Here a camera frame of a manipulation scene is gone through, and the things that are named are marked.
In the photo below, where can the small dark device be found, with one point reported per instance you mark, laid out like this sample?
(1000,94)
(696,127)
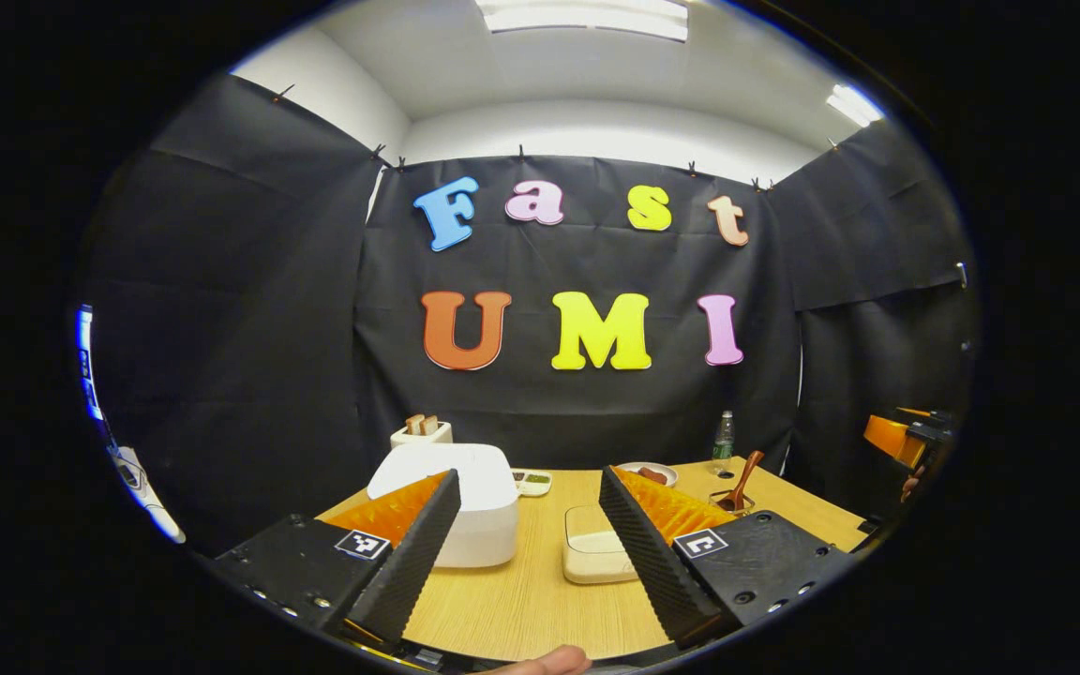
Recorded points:
(129,474)

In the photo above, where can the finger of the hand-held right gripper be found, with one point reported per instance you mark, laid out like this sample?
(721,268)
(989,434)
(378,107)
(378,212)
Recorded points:
(889,439)

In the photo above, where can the large ceiling light panel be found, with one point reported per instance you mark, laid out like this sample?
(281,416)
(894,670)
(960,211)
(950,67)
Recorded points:
(587,17)

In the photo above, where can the white rice cooker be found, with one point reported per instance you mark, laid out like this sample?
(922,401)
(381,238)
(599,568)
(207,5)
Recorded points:
(474,478)

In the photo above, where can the white side desk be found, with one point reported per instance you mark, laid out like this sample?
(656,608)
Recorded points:
(160,516)

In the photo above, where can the white toaster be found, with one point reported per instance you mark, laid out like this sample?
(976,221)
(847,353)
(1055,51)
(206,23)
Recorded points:
(418,439)

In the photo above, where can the clear box of rice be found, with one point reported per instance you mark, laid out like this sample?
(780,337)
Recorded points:
(592,553)

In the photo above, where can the brown wooden spoon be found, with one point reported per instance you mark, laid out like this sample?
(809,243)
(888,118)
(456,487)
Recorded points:
(746,473)

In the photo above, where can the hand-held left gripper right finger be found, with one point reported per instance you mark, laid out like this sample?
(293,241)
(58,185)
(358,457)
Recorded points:
(652,562)

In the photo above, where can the computer monitor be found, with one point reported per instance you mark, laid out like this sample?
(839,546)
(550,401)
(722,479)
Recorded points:
(87,366)

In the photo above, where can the black backdrop cloth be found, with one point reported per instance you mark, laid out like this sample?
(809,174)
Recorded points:
(577,403)

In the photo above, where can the white divided condiment dish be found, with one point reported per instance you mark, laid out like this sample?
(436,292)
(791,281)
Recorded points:
(532,482)

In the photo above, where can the toast slice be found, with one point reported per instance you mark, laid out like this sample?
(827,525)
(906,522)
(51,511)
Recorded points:
(413,425)
(429,425)

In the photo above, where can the brown meat piece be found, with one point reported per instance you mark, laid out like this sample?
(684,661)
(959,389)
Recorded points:
(654,476)

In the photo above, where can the clear plastic water bottle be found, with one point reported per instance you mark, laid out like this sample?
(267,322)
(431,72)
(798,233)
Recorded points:
(723,441)

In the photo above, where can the white round plate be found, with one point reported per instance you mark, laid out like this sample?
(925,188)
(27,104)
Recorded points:
(662,466)

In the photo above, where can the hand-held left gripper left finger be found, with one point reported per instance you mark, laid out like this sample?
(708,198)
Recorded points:
(409,562)

